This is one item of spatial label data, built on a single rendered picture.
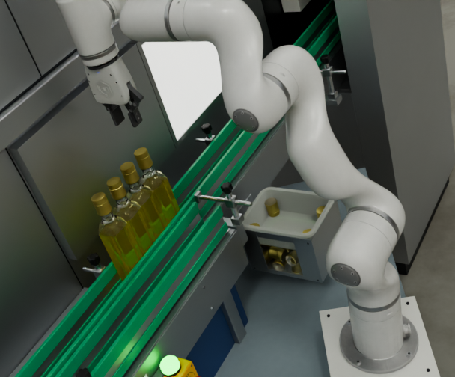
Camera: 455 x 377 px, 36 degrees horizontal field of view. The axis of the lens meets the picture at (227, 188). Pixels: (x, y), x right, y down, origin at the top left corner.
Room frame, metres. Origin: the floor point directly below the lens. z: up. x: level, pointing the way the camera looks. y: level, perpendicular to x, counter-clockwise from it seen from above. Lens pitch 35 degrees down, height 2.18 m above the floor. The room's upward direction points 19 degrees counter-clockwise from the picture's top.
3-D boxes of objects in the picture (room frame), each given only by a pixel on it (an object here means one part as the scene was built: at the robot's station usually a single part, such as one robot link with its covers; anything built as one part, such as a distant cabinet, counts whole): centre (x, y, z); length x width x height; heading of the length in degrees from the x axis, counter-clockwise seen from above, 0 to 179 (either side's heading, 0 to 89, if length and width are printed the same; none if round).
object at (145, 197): (1.44, 0.21, 1.16); 0.06 x 0.06 x 0.21; 50
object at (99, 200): (1.35, 0.28, 1.31); 0.04 x 0.04 x 0.04
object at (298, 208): (1.48, -0.13, 0.97); 0.22 x 0.17 x 0.09; 49
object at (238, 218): (1.46, 0.02, 1.12); 0.17 x 0.03 x 0.12; 49
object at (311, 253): (1.50, -0.11, 0.92); 0.27 x 0.17 x 0.15; 49
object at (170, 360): (1.09, 0.25, 1.01); 0.04 x 0.04 x 0.03
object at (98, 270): (1.36, 0.37, 1.11); 0.07 x 0.04 x 0.13; 49
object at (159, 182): (1.48, 0.17, 1.16); 0.06 x 0.06 x 0.21; 48
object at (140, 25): (1.43, 0.06, 1.68); 0.30 x 0.16 x 0.09; 48
